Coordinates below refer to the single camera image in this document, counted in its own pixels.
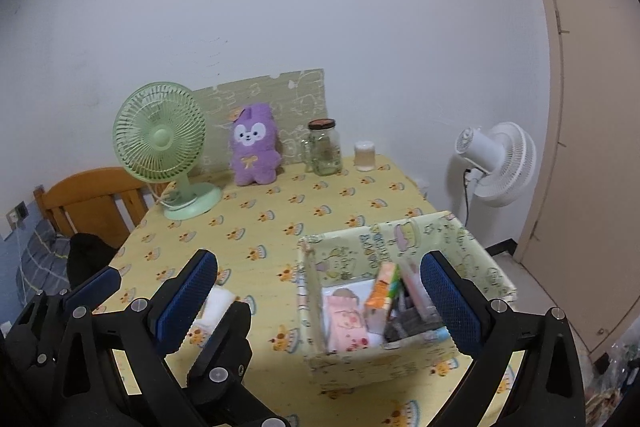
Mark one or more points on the green table fan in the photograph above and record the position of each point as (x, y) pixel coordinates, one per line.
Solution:
(160, 137)

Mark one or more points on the white standing fan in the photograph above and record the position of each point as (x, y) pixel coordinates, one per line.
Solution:
(500, 162)

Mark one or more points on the wall socket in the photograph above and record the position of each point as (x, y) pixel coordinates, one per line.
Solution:
(17, 214)

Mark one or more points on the pink wet wipes pack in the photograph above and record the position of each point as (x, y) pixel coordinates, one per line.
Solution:
(347, 327)

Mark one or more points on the white towel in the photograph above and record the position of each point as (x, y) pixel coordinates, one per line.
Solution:
(217, 307)

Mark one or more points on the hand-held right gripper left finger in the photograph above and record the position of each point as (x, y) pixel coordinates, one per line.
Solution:
(185, 302)

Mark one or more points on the blue plaid pillow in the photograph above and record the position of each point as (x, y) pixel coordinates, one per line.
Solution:
(40, 257)

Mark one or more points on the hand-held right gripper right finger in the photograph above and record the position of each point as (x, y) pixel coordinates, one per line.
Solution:
(450, 307)

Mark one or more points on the black cloth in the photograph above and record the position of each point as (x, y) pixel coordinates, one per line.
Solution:
(90, 262)

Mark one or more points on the wooden bed headboard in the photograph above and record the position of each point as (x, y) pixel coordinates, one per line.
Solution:
(85, 202)

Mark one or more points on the glass jar with black lid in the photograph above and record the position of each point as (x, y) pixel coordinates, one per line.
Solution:
(324, 152)

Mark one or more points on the patterned cardboard panel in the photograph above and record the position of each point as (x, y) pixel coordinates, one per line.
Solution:
(300, 97)

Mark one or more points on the purple plush toy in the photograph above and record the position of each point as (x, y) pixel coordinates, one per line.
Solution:
(255, 152)

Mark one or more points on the yellow tissue pack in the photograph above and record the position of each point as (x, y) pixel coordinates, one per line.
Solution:
(381, 302)

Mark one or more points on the beige door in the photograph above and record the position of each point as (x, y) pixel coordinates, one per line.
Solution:
(590, 107)

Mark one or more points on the cotton swab container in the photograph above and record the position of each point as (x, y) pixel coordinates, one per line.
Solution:
(365, 157)

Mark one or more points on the patterned fabric storage box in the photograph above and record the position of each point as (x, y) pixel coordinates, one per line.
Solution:
(350, 372)

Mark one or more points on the crumpled plastic bag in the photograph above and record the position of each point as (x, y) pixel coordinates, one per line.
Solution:
(617, 382)

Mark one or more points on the yellow printed tablecloth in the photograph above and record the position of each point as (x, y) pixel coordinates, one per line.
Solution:
(240, 232)

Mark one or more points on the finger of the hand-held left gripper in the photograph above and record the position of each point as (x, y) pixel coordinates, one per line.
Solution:
(95, 289)
(225, 347)

